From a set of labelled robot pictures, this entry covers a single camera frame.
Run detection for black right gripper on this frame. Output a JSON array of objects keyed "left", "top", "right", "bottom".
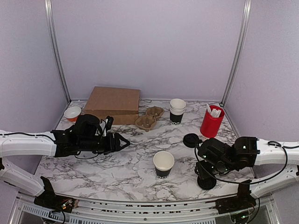
[{"left": 195, "top": 159, "right": 235, "bottom": 179}]

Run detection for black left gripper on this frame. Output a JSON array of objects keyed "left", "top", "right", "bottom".
[{"left": 78, "top": 132, "right": 130, "bottom": 155}]

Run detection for single black paper cup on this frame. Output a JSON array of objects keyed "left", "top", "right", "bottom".
[{"left": 153, "top": 151, "right": 175, "bottom": 179}]

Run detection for black coffee cup lid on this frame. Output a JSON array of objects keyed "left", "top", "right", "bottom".
[
  {"left": 197, "top": 176, "right": 217, "bottom": 190},
  {"left": 183, "top": 133, "right": 203, "bottom": 148}
]

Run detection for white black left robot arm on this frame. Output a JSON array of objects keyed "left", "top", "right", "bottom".
[{"left": 0, "top": 114, "right": 130, "bottom": 213}]

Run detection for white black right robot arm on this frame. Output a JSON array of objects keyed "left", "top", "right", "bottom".
[{"left": 194, "top": 136, "right": 299, "bottom": 214}]

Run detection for brown cardboard cup carrier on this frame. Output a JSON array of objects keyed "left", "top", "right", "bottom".
[{"left": 135, "top": 106, "right": 164, "bottom": 132}]

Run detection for brown paper bag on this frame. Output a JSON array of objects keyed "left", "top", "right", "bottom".
[{"left": 84, "top": 86, "right": 140, "bottom": 125}]

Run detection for red ribbed plastic cup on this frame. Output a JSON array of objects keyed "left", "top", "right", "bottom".
[{"left": 200, "top": 105, "right": 225, "bottom": 138}]

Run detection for orange white ceramic bowl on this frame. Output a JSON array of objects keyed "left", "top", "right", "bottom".
[{"left": 64, "top": 106, "right": 82, "bottom": 122}]

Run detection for white sticks in red cup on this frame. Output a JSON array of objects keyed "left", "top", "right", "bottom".
[{"left": 206, "top": 104, "right": 221, "bottom": 118}]

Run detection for stack of black paper cups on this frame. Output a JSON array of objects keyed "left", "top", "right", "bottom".
[{"left": 170, "top": 98, "right": 186, "bottom": 125}]

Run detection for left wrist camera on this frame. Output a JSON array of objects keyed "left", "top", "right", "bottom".
[{"left": 100, "top": 116, "right": 114, "bottom": 137}]

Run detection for paper bag twine handle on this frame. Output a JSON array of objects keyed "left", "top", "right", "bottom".
[{"left": 140, "top": 98, "right": 152, "bottom": 103}]

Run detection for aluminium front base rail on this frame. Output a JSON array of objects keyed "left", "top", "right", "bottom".
[{"left": 8, "top": 193, "right": 281, "bottom": 224}]

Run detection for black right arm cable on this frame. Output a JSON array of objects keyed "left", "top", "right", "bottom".
[{"left": 195, "top": 142, "right": 299, "bottom": 184}]

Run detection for left aluminium frame post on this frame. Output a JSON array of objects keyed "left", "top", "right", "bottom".
[{"left": 44, "top": 0, "right": 71, "bottom": 104}]

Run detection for aluminium frame post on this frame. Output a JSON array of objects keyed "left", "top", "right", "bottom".
[
  {"left": 44, "top": 0, "right": 71, "bottom": 104},
  {"left": 221, "top": 0, "right": 252, "bottom": 107}
]

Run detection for right aluminium frame post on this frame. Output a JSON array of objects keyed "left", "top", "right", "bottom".
[{"left": 221, "top": 0, "right": 252, "bottom": 107}]

